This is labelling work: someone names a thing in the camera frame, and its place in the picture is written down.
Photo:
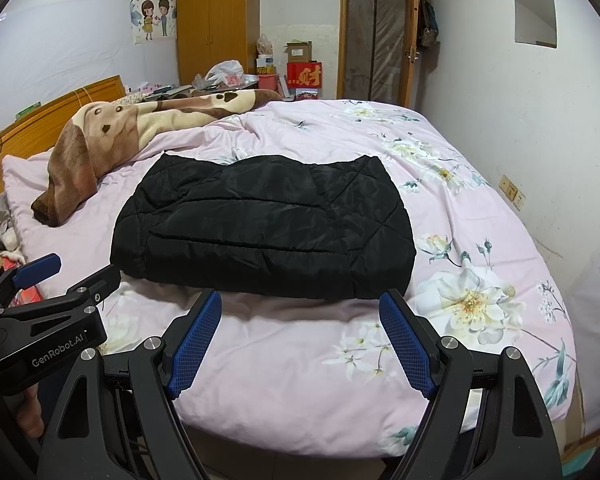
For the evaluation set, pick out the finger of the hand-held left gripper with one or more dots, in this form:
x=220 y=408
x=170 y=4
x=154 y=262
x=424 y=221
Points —
x=100 y=282
x=37 y=269

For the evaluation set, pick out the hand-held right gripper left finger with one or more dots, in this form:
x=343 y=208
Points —
x=192 y=345

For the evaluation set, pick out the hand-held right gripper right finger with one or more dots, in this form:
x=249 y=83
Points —
x=407 y=345

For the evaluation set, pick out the black puffer jacket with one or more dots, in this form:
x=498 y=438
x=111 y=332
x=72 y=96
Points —
x=260 y=220

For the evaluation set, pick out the pile of clothes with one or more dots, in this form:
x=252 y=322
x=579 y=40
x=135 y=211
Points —
x=5 y=232

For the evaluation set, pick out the person's left hand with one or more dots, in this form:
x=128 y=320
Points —
x=32 y=412

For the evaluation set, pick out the pink floral quilt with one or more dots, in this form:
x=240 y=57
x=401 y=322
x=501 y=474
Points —
x=305 y=375

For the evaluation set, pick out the wooden headboard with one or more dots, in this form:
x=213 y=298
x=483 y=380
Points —
x=35 y=125

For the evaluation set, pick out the brown dog print blanket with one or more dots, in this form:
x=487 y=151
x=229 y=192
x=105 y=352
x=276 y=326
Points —
x=105 y=130

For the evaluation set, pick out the green packet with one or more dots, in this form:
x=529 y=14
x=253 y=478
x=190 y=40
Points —
x=32 y=106

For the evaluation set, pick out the white plastic bag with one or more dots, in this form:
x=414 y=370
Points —
x=225 y=72

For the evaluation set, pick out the pink bin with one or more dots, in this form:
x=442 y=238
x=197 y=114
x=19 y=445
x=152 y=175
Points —
x=267 y=82

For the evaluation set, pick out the yellow and blue box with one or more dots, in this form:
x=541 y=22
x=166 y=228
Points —
x=265 y=65

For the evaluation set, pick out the clear plastic bag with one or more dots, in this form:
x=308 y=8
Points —
x=264 y=46

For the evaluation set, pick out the red gift box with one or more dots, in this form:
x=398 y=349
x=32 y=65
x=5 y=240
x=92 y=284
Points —
x=305 y=76

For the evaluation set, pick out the wooden wardrobe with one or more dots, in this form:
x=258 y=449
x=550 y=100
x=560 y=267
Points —
x=220 y=20

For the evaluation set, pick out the open cardboard box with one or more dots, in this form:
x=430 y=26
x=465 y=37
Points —
x=298 y=52

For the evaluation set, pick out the wooden doorway with screen curtain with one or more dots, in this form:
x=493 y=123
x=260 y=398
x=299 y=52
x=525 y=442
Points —
x=375 y=35

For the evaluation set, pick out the hanging bags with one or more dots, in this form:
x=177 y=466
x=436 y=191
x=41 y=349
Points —
x=427 y=25

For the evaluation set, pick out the wall socket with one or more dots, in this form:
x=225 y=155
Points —
x=511 y=191

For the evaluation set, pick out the white wall cloth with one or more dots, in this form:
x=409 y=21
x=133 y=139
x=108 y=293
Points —
x=55 y=50

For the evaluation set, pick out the cartoon couple wall sticker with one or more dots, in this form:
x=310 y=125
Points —
x=150 y=17

